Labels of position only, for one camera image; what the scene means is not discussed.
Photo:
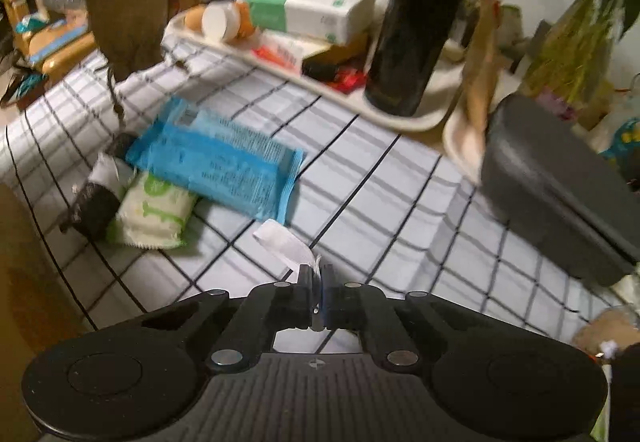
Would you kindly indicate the grey hard case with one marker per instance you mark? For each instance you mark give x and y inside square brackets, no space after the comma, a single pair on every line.
[550,182]

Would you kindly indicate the white plate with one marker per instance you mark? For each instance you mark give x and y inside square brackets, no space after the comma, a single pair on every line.
[462,142]

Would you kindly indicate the white cylindrical container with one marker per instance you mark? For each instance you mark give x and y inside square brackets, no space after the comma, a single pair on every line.
[217,22]

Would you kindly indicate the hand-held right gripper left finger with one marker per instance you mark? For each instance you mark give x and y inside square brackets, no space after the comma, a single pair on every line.
[306,294]

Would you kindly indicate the white ribbon strip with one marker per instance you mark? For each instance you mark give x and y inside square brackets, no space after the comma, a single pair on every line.
[280,242]

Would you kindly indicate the red snack packet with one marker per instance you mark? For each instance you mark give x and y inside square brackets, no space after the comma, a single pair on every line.
[349,81]

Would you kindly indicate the green and white wipes pack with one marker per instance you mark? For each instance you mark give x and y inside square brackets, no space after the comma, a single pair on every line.
[150,212]

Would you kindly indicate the glass vase with lucky bamboo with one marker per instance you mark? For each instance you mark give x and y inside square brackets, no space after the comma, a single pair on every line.
[570,57]

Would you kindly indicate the black thermos bottle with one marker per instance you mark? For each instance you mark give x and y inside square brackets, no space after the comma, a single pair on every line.
[420,22]

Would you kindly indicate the brown cardboard box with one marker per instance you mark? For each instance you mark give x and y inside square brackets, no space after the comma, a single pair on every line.
[30,282]

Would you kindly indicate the checked white tablecloth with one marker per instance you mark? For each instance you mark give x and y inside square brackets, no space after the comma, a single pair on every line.
[400,202]

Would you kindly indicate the blue wet wipes pack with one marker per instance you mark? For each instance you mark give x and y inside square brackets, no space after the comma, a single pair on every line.
[220,162]

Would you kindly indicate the wooden side table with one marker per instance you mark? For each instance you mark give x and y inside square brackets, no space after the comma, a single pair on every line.
[65,56]

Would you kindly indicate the patterned white plastic bag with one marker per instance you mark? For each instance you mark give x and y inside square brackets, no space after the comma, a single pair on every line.
[622,137]

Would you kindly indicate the white plastic tray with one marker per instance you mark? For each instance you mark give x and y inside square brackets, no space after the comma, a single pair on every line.
[395,119]

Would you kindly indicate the black and white cloth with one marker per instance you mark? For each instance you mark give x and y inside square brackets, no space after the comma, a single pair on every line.
[97,202]

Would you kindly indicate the red and white flat box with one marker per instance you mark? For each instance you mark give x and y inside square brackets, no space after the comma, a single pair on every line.
[290,49]

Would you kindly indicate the large white box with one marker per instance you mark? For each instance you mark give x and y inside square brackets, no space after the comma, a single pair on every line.
[310,7]

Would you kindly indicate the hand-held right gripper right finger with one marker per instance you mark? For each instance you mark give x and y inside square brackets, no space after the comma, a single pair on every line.
[329,297]

